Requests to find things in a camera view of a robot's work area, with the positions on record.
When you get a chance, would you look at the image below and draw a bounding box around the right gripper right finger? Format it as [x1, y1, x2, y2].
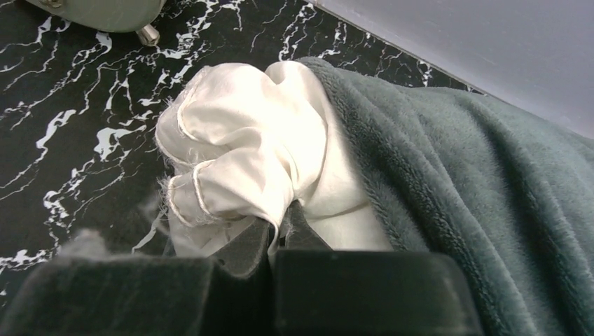
[273, 202, 483, 335]

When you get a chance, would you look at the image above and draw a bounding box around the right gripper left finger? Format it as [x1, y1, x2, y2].
[1, 219, 271, 335]

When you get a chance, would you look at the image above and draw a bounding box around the white pillow insert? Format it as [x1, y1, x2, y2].
[156, 61, 391, 256]

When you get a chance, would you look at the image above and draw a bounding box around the zebra and grey pillowcase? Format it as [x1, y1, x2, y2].
[301, 57, 593, 335]

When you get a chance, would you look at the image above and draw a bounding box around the cream and orange cylindrical container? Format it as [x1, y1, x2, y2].
[27, 0, 166, 47]

